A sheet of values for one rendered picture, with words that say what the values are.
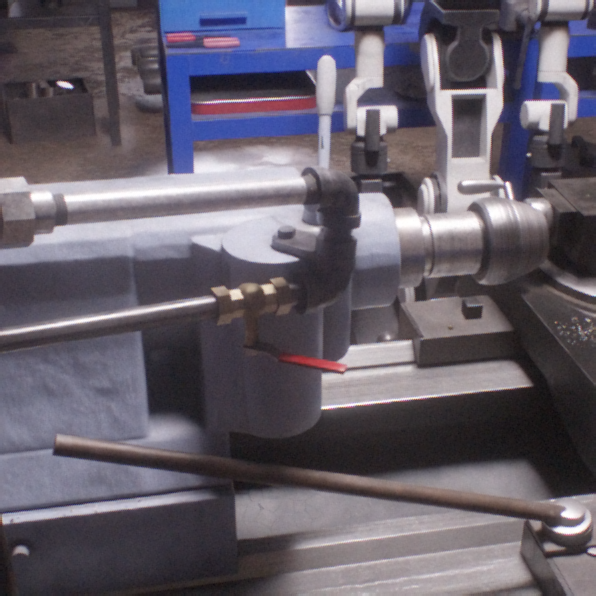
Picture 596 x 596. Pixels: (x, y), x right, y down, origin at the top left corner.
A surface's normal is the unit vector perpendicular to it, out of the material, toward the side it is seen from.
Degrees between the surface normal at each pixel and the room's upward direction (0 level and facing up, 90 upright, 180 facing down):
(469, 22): 90
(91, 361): 70
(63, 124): 90
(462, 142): 80
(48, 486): 62
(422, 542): 49
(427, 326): 0
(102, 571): 90
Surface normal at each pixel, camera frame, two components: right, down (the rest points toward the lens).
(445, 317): 0.00, -0.88
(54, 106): 0.33, 0.46
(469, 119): 0.10, 0.32
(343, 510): -0.33, -0.80
